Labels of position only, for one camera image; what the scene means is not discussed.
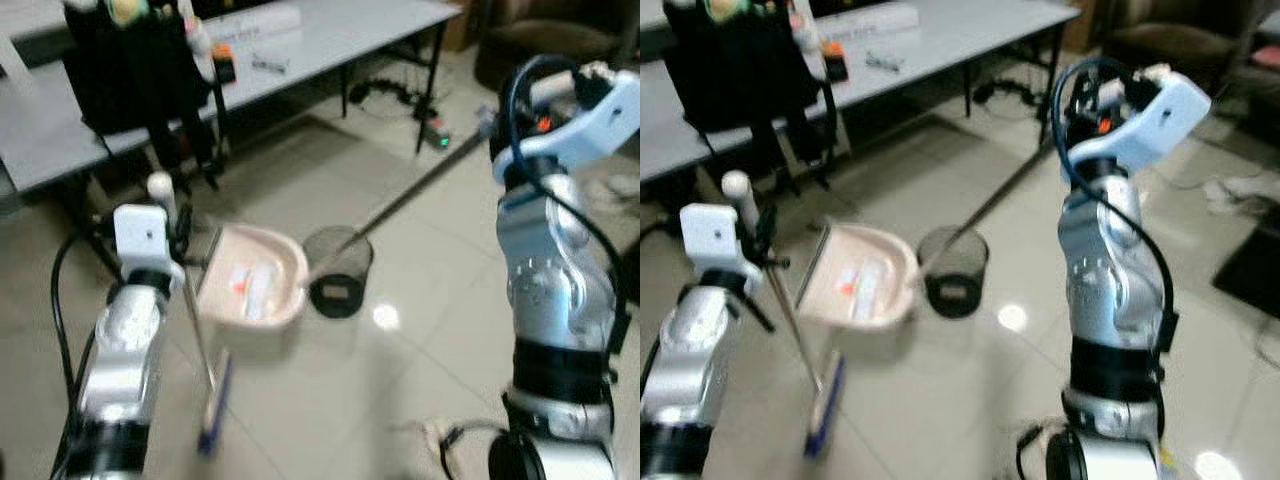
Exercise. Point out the long white box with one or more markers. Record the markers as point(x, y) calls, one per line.
point(870, 20)
point(255, 20)

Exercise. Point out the brown armchair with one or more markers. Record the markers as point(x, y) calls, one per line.
point(545, 40)
point(1170, 40)

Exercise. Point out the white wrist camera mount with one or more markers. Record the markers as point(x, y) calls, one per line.
point(140, 232)
point(712, 235)
point(1165, 120)
point(595, 125)

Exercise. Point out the green and yellow plush toy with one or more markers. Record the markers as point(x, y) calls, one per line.
point(725, 8)
point(125, 10)

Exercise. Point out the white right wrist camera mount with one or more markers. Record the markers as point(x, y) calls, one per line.
point(595, 125)
point(1165, 120)

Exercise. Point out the power strip with green light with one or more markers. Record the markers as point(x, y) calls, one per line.
point(434, 132)

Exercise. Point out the orange and black device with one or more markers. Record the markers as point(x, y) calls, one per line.
point(835, 62)
point(224, 65)

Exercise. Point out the black backpack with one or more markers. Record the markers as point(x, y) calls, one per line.
point(135, 75)
point(740, 75)

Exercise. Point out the small clear glasses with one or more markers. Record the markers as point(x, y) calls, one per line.
point(885, 61)
point(270, 64)

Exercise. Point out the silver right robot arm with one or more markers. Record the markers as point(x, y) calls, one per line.
point(550, 270)
point(1105, 270)

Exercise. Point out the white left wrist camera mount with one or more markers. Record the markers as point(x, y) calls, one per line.
point(712, 235)
point(140, 232)

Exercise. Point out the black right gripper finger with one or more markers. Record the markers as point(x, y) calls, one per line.
point(1140, 92)
point(1084, 100)
point(526, 108)
point(594, 90)

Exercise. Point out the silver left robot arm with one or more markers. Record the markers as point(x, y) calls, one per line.
point(690, 350)
point(125, 350)

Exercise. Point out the black mesh wastebasket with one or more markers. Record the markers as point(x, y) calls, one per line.
point(955, 290)
point(338, 290)

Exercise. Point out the black floor mat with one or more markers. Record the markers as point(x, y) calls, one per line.
point(1250, 270)

